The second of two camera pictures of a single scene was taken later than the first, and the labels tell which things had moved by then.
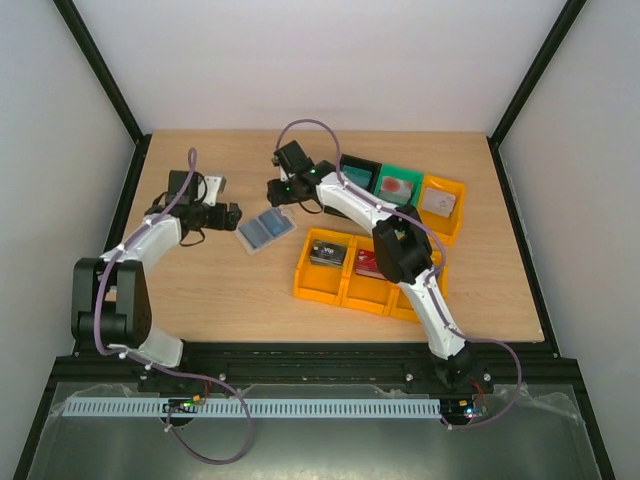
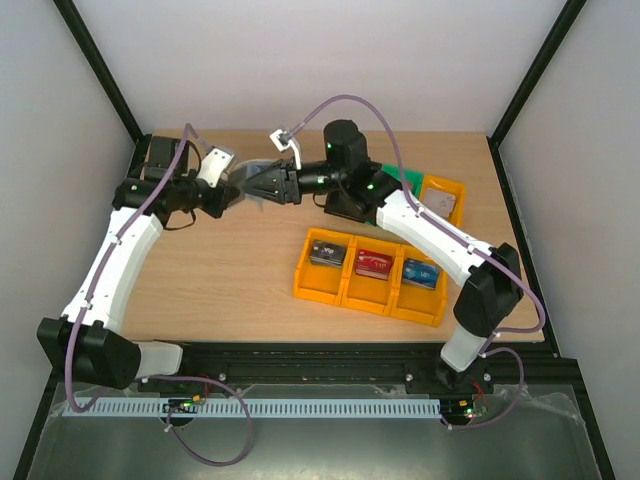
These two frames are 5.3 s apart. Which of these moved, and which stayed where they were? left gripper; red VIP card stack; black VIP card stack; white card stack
Moved: left gripper
Stayed: red VIP card stack; black VIP card stack; white card stack
